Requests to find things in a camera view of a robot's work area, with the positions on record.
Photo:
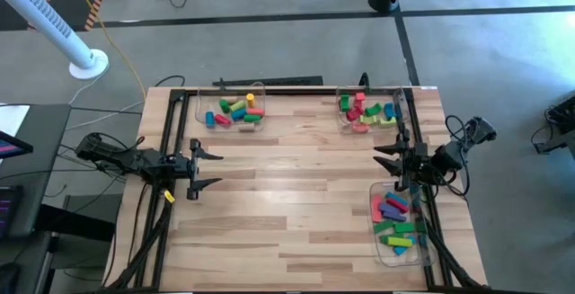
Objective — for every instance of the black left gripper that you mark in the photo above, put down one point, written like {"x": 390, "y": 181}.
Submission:
{"x": 182, "y": 166}

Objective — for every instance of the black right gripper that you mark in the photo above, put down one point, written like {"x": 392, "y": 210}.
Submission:
{"x": 422, "y": 163}

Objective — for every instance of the lime green wooden block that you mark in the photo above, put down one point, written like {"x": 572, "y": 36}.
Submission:
{"x": 387, "y": 122}
{"x": 368, "y": 119}

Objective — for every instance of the long blue wooden block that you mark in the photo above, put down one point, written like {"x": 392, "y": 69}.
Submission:
{"x": 398, "y": 198}

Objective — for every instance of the long red wooden block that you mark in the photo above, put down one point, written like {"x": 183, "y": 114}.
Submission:
{"x": 399, "y": 205}

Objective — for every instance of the small blue arch block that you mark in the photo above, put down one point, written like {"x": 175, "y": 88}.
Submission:
{"x": 389, "y": 110}

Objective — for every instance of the blue wooden cylinder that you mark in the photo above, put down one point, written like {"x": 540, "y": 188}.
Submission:
{"x": 238, "y": 114}
{"x": 209, "y": 119}

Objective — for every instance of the red wooden cylinder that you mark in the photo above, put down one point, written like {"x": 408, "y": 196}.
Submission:
{"x": 222, "y": 119}

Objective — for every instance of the long red-orange wooden block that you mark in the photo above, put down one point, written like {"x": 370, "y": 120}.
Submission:
{"x": 376, "y": 208}

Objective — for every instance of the natural wood block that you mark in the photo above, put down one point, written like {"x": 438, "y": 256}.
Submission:
{"x": 231, "y": 99}
{"x": 245, "y": 127}

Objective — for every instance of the red arch block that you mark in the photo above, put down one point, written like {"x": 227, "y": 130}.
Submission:
{"x": 354, "y": 113}
{"x": 359, "y": 97}

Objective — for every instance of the long green wooden block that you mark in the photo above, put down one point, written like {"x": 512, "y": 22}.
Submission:
{"x": 252, "y": 118}
{"x": 403, "y": 227}

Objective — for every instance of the lime green wooden cylinder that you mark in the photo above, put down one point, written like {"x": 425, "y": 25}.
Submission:
{"x": 238, "y": 105}

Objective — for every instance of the small red wooden block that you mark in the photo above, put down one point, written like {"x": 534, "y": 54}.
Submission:
{"x": 255, "y": 111}

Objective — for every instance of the long lime green block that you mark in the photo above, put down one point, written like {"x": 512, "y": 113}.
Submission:
{"x": 400, "y": 242}

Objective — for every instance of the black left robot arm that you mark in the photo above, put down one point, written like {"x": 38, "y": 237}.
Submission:
{"x": 130, "y": 157}

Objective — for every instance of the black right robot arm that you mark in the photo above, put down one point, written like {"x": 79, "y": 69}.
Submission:
{"x": 462, "y": 148}

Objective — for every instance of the clear plastic bin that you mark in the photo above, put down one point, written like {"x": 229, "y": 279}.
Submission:
{"x": 402, "y": 100}
{"x": 382, "y": 258}
{"x": 200, "y": 127}

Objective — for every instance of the small yellow tag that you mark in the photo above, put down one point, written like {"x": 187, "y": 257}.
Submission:
{"x": 169, "y": 196}

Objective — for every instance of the orange-red wooden block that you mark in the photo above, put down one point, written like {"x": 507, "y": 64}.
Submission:
{"x": 360, "y": 127}

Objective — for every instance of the black power strip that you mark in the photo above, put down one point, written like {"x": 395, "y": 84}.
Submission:
{"x": 292, "y": 80}

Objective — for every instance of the dark grey side desk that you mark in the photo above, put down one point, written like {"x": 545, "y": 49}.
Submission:
{"x": 45, "y": 150}

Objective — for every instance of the black electronics box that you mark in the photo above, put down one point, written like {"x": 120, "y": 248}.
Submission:
{"x": 563, "y": 114}

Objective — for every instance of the tablet with pink screen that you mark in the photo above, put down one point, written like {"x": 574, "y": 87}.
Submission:
{"x": 11, "y": 146}

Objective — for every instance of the white paper sheet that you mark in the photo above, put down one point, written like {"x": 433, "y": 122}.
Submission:
{"x": 11, "y": 121}

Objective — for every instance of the black console with cyan lights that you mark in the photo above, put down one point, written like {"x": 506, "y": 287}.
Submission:
{"x": 9, "y": 213}

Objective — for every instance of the white tower fan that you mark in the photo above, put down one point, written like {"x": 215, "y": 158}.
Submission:
{"x": 45, "y": 20}

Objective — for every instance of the black loop-shaped bracket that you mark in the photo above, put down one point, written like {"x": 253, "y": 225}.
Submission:
{"x": 363, "y": 76}

